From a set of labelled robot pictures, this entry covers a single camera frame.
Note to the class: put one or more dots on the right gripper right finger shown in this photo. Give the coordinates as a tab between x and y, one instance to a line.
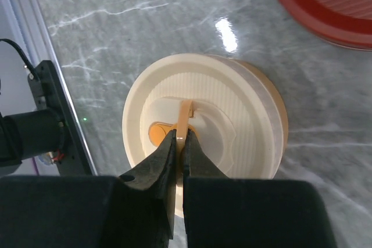
226	212

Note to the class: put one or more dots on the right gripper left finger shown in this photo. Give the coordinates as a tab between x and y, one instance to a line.
135	209

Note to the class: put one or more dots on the cream round lid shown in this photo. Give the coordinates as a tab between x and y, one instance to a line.
224	110

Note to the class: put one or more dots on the cream white bowl container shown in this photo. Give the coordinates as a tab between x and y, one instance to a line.
274	121

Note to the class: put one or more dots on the red round lid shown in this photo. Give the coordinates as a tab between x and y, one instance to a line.
345	23

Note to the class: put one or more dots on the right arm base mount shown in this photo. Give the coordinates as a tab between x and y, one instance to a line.
60	125

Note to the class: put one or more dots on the aluminium mounting rail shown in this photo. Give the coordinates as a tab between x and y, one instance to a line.
25	43

